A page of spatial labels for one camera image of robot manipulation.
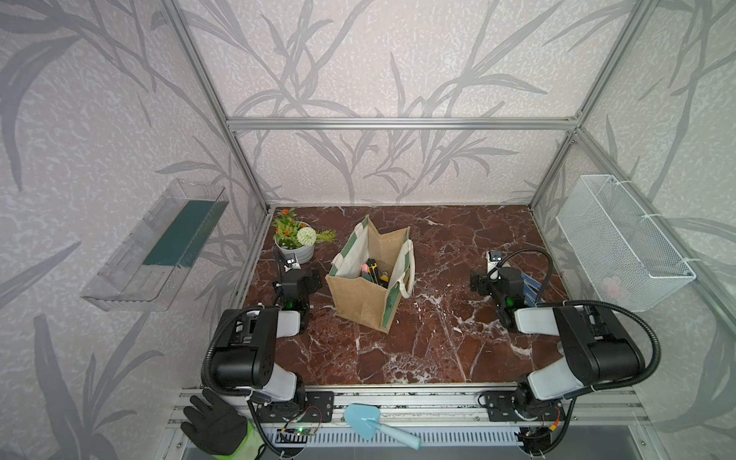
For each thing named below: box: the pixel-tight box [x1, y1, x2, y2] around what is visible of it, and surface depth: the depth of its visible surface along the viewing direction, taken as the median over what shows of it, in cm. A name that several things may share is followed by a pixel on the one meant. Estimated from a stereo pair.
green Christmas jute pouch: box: [324, 214, 415, 334], surface depth 87 cm
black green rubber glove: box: [180, 388, 260, 460], surface depth 71 cm
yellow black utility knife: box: [366, 257, 379, 285], surface depth 98 cm
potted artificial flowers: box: [271, 207, 337, 264], surface depth 96 cm
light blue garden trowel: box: [344, 403, 422, 451], surface depth 72 cm
